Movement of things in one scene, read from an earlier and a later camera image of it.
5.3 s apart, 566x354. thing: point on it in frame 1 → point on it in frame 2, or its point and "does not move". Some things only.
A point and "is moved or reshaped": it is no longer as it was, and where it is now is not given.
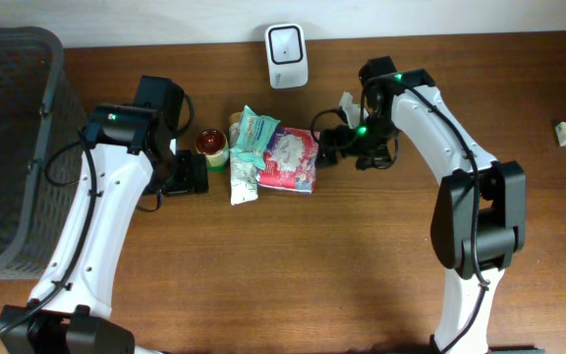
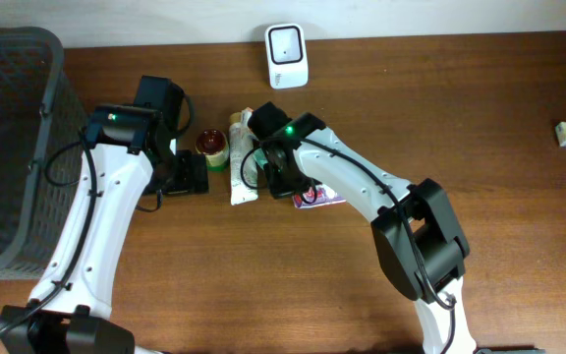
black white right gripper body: [368, 141] → [284, 182]
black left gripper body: [178, 171] does not move
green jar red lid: [214, 145] does not move
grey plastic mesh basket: [26, 142] does not move
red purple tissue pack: [291, 160] is moved or reshaped
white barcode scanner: [286, 56] does not move
